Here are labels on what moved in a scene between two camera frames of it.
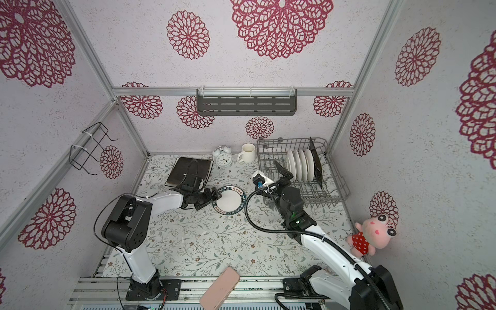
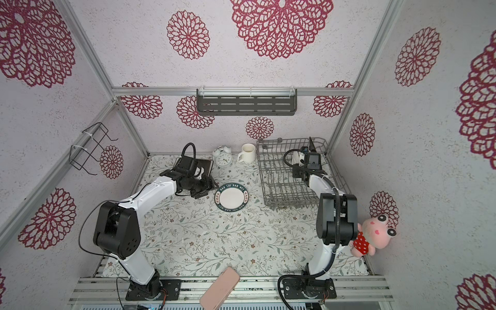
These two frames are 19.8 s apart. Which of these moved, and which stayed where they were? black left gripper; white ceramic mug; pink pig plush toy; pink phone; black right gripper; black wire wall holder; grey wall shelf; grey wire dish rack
Moved: black right gripper; black left gripper
Stayed: grey wire dish rack; pink phone; pink pig plush toy; black wire wall holder; white ceramic mug; grey wall shelf
